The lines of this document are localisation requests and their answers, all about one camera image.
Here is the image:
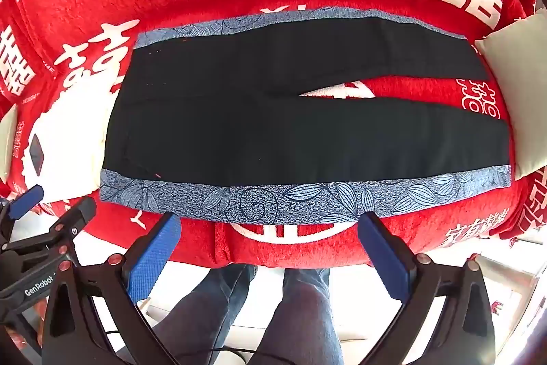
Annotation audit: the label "person's left leg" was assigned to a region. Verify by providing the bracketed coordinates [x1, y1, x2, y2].
[151, 264, 257, 365]

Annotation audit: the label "cream white cloth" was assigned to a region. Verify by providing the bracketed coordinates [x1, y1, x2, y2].
[21, 80, 118, 203]

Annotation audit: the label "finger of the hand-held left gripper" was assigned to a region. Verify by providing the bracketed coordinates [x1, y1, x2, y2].
[0, 184, 45, 239]
[0, 197, 97, 272]

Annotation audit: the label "person's right leg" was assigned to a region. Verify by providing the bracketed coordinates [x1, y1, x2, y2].
[248, 268, 343, 365]

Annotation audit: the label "person's leg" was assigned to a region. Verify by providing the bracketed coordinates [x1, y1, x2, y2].
[248, 268, 343, 365]
[151, 264, 257, 365]

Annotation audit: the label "black pants blue floral stripes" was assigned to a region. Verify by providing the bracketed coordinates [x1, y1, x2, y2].
[99, 7, 512, 225]

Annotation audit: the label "small black object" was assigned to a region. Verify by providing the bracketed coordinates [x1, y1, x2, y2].
[28, 134, 46, 169]

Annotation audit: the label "cream pillow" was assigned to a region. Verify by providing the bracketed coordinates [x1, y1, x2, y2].
[474, 8, 547, 181]
[0, 104, 18, 184]

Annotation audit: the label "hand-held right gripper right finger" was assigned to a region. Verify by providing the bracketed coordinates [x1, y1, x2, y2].
[358, 212, 498, 365]

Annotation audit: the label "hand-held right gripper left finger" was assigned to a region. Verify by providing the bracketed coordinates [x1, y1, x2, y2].
[41, 212, 182, 365]

